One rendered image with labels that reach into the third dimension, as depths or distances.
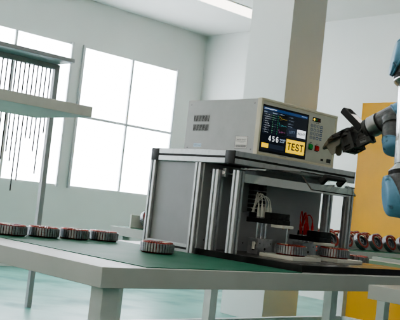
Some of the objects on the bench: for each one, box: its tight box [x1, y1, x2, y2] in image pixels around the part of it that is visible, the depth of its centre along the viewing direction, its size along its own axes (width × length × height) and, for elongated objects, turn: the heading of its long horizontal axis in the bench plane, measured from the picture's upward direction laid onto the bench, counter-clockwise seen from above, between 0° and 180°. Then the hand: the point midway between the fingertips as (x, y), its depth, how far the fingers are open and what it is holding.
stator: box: [318, 246, 350, 260], centre depth 289 cm, size 11×11×4 cm
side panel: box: [142, 159, 203, 254], centre depth 289 cm, size 28×3×32 cm
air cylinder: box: [292, 241, 315, 255], centre depth 300 cm, size 5×8×6 cm
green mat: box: [0, 232, 302, 273], centre depth 254 cm, size 94×61×1 cm
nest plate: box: [305, 255, 363, 264], centre depth 289 cm, size 15×15×1 cm
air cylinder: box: [247, 237, 272, 255], centre depth 284 cm, size 5×8×6 cm
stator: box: [274, 243, 307, 257], centre depth 273 cm, size 11×11×4 cm
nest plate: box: [259, 252, 321, 262], centre depth 273 cm, size 15×15×1 cm
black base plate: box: [198, 248, 400, 276], centre depth 282 cm, size 47×64×2 cm
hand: (325, 145), depth 294 cm, fingers closed
